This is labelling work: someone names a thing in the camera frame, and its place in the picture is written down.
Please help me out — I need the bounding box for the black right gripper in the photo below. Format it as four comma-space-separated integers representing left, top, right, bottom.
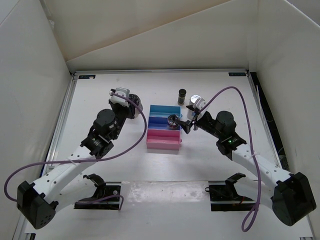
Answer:
175, 115, 223, 140

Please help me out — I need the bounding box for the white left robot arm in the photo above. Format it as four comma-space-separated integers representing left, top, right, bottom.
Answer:
17, 92, 141, 230

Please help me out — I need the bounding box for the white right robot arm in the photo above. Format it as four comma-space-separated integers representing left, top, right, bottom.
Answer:
173, 110, 317, 226

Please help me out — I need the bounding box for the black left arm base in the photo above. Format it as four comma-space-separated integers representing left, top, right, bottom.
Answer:
73, 173, 124, 211

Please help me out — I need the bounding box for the silver-lid salt bottle right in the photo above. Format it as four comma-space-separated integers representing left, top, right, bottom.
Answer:
186, 94, 203, 121

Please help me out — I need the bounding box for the light blue tray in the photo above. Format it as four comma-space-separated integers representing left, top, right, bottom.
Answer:
149, 105, 182, 118

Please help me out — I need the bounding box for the small black-cap spice bottle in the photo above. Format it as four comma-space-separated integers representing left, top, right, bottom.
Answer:
177, 88, 187, 106

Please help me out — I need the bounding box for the dark blue tray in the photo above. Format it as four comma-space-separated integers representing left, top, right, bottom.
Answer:
147, 116, 180, 131

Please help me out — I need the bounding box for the pink tray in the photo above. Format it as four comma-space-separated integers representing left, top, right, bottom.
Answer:
146, 129, 182, 150

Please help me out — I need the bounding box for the dark table label left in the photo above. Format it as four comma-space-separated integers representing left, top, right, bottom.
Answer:
78, 75, 96, 80

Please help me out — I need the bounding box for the dark table label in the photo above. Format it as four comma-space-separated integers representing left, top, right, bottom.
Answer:
228, 72, 247, 77
78, 75, 96, 80

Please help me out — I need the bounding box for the dark table label right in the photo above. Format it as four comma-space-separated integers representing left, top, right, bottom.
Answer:
228, 72, 247, 77

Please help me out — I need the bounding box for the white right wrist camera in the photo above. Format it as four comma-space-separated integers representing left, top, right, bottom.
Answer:
192, 98, 206, 112

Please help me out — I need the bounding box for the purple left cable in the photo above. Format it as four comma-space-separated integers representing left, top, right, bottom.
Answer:
4, 91, 148, 211

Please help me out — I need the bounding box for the purple cable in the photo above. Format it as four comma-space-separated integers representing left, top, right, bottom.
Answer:
4, 91, 148, 211
199, 86, 263, 233

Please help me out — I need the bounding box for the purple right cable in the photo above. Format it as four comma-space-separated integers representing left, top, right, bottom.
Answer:
199, 86, 263, 233

